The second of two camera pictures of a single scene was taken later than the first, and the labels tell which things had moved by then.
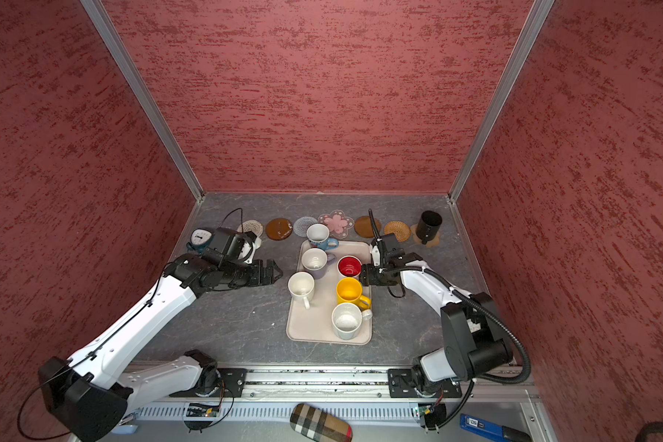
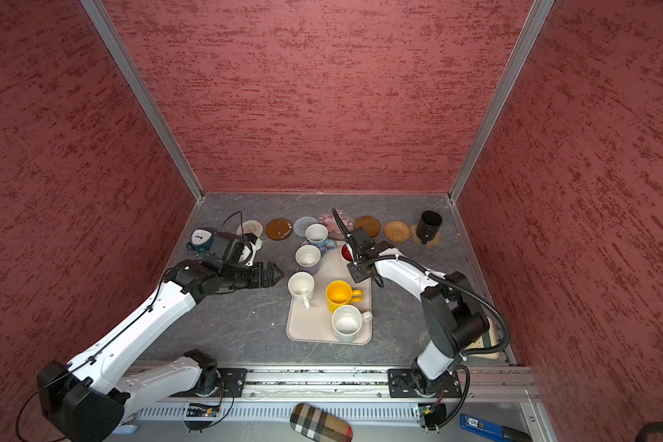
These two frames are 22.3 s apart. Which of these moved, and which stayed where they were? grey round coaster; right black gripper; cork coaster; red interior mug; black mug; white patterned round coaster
Moved: right black gripper; red interior mug
Stayed: cork coaster; white patterned round coaster; black mug; grey round coaster
